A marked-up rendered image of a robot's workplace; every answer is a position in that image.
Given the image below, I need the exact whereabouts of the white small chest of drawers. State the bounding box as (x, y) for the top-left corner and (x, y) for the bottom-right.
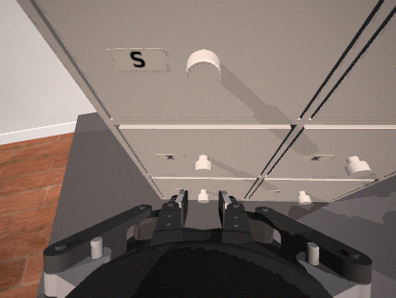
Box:
(16, 0), (396, 202)

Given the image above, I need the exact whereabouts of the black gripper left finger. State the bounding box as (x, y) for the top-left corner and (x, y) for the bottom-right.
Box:
(43, 190), (187, 298)

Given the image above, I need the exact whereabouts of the beige drawer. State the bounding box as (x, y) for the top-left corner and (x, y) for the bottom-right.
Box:
(248, 178), (373, 205)
(310, 6), (396, 120)
(267, 125), (396, 178)
(35, 0), (380, 120)
(119, 125), (291, 176)
(152, 177), (257, 203)

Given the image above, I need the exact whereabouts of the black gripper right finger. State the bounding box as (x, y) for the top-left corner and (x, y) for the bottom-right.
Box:
(218, 190), (372, 298)

